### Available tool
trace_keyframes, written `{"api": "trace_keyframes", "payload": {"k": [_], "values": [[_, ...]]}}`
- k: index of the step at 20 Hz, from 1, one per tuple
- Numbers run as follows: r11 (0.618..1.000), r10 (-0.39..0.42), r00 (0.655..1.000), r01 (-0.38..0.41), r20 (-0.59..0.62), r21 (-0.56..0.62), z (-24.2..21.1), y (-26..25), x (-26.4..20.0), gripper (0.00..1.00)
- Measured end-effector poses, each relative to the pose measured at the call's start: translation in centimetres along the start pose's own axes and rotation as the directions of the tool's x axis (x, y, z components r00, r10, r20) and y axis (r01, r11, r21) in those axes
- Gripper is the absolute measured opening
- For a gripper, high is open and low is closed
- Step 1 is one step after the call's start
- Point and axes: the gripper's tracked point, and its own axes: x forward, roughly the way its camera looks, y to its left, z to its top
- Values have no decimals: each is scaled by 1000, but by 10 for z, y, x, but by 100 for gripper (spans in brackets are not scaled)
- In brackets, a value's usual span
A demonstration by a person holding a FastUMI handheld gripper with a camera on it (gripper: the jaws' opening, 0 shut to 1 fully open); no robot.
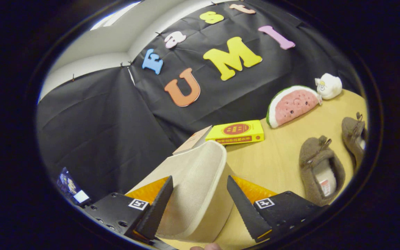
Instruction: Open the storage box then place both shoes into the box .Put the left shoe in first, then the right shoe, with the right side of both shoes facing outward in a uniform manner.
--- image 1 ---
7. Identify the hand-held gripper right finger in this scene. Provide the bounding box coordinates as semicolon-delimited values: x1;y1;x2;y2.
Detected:
227;175;325;243

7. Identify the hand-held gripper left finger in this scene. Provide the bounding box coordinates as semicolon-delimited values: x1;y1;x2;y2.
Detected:
82;175;174;243

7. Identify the beige fabric storage box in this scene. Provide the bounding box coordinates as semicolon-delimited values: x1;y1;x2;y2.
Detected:
127;140;245;243

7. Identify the brown fuzzy shoe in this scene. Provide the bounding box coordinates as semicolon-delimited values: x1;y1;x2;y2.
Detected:
341;112;367;172
299;135;345;207

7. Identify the yellow book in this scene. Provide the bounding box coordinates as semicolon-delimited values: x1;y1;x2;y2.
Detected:
205;120;265;145

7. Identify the beige book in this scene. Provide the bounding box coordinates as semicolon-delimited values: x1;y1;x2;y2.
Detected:
172;126;213;156

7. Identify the computer monitor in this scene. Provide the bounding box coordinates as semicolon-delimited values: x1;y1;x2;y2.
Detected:
57;167;91;206

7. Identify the black backdrop cloth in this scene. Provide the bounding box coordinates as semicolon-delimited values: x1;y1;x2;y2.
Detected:
36;0;364;209

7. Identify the watermelon slice plush toy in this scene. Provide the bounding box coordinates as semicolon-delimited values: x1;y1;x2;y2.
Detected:
266;85;323;129

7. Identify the white plush toy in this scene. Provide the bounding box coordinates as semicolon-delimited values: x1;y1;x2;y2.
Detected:
315;73;343;100

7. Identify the ceiling light panel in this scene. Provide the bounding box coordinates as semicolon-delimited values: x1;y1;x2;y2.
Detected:
91;2;141;31

